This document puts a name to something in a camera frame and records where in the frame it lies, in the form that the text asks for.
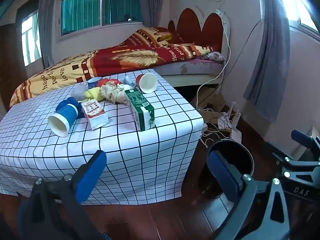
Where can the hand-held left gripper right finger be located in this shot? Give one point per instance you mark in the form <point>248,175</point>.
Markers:
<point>223,173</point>

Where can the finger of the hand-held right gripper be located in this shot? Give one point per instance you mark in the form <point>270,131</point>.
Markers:
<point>297,163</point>
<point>303,137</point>

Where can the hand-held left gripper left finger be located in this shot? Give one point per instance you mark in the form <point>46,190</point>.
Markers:
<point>91,175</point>

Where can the black trash bin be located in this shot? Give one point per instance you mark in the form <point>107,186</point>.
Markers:
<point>232,152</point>

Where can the red and white carton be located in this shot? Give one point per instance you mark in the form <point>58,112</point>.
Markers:
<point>95,115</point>

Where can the large blue paper cup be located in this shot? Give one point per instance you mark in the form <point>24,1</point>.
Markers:
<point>67,116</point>

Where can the blue cloth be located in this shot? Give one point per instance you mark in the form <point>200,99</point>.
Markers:
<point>72,100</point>

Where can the yellow plastic bag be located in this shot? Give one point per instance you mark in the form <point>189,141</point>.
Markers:
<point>93,94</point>

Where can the green and white carton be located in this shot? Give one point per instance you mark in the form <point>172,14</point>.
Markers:
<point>142,112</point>

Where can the clear plastic bag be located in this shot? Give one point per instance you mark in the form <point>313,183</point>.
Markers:
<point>78,91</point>

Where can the beige yellow cloth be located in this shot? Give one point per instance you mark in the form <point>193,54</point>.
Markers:
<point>112,92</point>

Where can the small blue paper cup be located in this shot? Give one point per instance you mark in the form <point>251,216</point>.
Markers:
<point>94,82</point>

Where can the red plastic bag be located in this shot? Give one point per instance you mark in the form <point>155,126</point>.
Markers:
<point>114,82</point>

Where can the red paper cup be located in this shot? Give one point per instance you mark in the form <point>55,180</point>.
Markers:
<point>147,82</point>

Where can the white router with antennas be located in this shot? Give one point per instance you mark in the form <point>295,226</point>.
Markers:
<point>236,133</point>

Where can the checkered white tablecloth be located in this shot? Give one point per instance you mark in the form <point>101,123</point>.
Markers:
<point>150,155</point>

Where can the cardboard box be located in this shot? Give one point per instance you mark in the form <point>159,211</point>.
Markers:
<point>212,100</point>

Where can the grey curtain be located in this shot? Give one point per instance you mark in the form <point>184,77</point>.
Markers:
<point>48,25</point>
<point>270,67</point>
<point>147,2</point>

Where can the purple mattress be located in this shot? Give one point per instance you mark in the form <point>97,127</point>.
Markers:
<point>195,66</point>

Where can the bed with red blanket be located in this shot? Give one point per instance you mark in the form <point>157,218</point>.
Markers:
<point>105,60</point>

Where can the floral pillow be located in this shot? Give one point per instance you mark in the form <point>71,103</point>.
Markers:
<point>213,56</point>

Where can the corner window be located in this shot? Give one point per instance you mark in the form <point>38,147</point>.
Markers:
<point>300,5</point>

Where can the brown wooden door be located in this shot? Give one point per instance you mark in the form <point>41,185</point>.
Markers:
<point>10,67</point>

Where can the red and white headboard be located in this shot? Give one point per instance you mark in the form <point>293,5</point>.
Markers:
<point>212,30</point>

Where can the narrow bright window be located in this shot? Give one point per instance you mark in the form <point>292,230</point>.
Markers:
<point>31,40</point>

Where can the large sliding window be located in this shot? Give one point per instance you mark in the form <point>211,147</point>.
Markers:
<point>100,7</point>

